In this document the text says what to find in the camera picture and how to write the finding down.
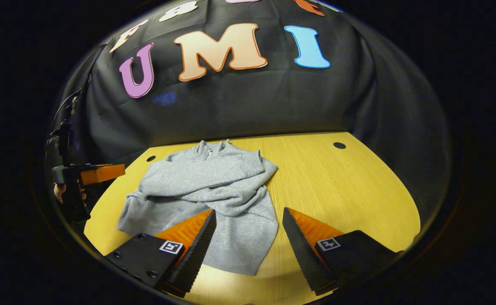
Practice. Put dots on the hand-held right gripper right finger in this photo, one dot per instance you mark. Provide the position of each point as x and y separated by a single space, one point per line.
303 258

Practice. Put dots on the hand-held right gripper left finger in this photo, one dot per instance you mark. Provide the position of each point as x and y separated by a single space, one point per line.
195 258

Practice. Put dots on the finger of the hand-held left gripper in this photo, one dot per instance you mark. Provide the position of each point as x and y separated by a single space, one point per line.
103 173

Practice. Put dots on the grey sweatshirt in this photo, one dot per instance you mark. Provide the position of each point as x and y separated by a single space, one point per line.
214 182

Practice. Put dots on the black backdrop cloth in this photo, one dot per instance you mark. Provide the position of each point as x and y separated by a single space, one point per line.
252 97

